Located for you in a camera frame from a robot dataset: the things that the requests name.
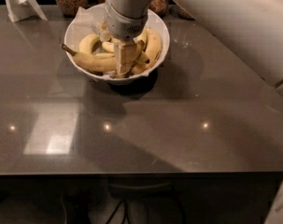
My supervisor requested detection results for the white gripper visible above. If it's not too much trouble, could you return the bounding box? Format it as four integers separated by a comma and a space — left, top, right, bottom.
99, 0, 148, 77

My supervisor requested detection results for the long front yellow banana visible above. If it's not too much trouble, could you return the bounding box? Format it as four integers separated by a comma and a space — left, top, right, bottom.
61, 43, 144, 73

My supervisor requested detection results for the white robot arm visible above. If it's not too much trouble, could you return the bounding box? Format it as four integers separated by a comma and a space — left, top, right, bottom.
105, 0, 283, 174

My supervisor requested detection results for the middle small yellow banana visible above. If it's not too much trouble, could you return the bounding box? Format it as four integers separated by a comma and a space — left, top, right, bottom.
102, 41, 115, 53

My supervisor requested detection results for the left yellow banana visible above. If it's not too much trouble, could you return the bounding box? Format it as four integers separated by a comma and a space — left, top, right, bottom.
78, 34, 100, 54

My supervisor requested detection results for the white paper bowl liner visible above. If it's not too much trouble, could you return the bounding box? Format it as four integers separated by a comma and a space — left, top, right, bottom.
73, 6, 104, 41

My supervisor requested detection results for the white ceramic bowl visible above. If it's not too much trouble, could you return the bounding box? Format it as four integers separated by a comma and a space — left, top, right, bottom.
64, 4, 170, 85

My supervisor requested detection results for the right yellow banana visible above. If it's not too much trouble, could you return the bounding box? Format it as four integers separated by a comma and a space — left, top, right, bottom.
132, 28, 162, 75

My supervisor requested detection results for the left white paper stand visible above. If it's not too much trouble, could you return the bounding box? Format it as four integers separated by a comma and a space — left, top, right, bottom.
5, 0, 47, 22

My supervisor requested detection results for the black stool under table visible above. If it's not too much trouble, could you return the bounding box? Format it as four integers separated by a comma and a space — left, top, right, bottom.
108, 179, 186, 224

